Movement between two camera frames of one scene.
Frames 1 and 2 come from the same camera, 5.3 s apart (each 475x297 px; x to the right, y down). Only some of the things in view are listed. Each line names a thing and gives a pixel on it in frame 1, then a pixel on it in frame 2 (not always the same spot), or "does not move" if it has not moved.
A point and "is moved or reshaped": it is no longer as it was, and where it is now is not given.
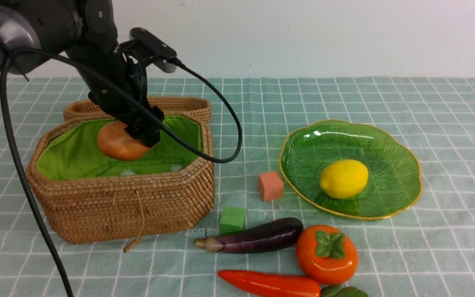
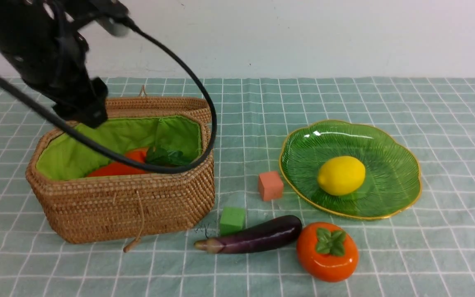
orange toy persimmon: x=326 y=254 does not move
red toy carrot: x=277 y=286 → x=117 y=168
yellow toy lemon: x=344 y=179 is moved or reshaped
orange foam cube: x=271 y=186 does not move
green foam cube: x=232 y=219 does not move
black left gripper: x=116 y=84 → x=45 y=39
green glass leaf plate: x=395 y=177 does not move
